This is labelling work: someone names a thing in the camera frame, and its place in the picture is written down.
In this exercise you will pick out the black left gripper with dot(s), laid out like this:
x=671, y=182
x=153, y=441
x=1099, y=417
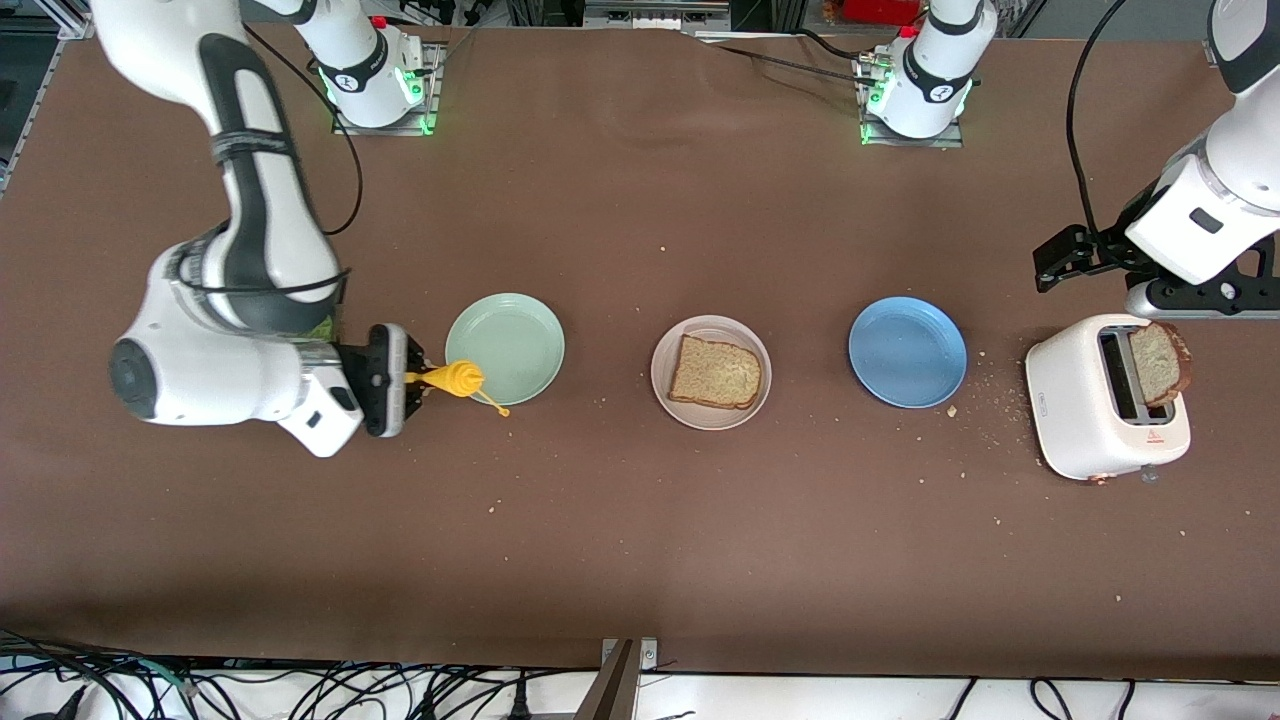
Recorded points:
x=1110, y=247

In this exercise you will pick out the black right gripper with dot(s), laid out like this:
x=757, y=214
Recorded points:
x=357, y=377

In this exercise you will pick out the yellow mustard squeeze bottle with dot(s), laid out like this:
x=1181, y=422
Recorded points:
x=462, y=378

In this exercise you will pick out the green lettuce leaf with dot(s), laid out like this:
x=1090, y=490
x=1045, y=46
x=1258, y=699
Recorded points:
x=325, y=328

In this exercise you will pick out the brown bread slice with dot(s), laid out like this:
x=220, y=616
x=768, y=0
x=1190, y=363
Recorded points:
x=1158, y=362
x=715, y=372

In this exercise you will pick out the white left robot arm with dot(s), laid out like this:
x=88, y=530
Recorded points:
x=1240, y=170

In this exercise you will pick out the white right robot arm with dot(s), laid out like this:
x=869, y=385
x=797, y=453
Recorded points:
x=180, y=380

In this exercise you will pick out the green plate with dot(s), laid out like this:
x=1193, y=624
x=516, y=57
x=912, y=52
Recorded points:
x=515, y=340

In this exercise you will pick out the blue plate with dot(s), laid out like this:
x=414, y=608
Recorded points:
x=908, y=352

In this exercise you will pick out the beige plate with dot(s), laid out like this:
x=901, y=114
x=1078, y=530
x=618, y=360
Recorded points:
x=690, y=418

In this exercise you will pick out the white toaster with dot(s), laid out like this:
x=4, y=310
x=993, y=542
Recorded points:
x=1075, y=420

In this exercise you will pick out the red box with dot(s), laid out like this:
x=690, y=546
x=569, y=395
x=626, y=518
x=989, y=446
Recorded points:
x=880, y=10

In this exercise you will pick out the black power plug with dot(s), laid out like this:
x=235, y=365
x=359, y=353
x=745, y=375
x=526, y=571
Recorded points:
x=520, y=705

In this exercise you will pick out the grey metal pole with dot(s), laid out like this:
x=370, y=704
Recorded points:
x=612, y=690

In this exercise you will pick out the white power strip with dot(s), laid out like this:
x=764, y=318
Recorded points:
x=655, y=14

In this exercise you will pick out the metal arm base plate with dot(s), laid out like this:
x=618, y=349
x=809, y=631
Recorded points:
x=945, y=142
x=432, y=90

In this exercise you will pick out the silver mounting bracket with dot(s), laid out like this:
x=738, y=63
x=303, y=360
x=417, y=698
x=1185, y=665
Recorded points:
x=648, y=655

